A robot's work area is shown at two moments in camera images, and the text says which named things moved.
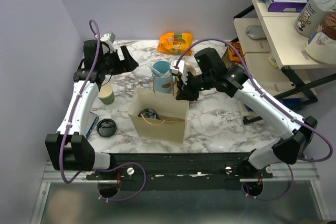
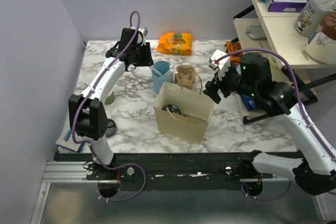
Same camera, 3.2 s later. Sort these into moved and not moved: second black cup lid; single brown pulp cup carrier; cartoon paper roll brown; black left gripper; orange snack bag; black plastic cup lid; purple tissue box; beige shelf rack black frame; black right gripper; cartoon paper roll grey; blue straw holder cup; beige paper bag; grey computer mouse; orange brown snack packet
Moved: single brown pulp cup carrier; beige paper bag; black left gripper; black plastic cup lid; black right gripper
Not moved: cartoon paper roll grey; blue straw holder cup; second black cup lid; beige shelf rack black frame; cartoon paper roll brown; orange snack bag; grey computer mouse; orange brown snack packet; purple tissue box
